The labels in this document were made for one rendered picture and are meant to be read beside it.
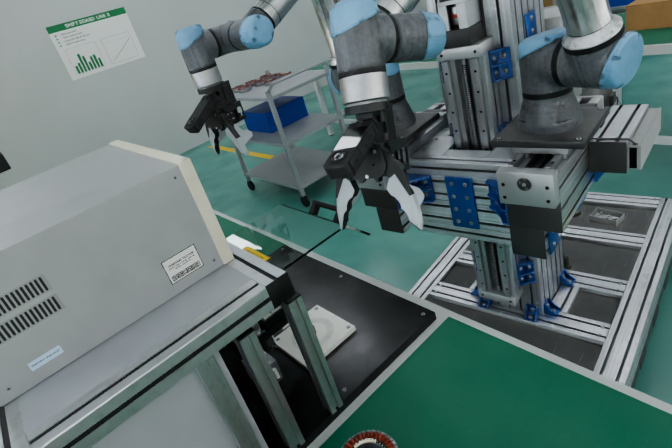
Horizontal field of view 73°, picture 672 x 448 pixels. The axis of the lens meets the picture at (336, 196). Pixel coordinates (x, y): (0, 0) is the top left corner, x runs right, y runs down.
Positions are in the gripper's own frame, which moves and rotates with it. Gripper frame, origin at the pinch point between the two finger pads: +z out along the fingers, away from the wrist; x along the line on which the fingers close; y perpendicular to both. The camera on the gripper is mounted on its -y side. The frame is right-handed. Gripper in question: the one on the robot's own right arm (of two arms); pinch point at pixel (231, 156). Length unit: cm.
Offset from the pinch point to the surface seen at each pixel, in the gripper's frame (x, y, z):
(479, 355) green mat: -71, -5, 40
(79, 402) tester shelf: -47, -64, 4
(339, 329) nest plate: -41, -14, 37
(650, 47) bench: -61, 225, 42
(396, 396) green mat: -61, -22, 40
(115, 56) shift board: 473, 185, -26
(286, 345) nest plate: -32, -24, 37
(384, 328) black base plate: -50, -9, 38
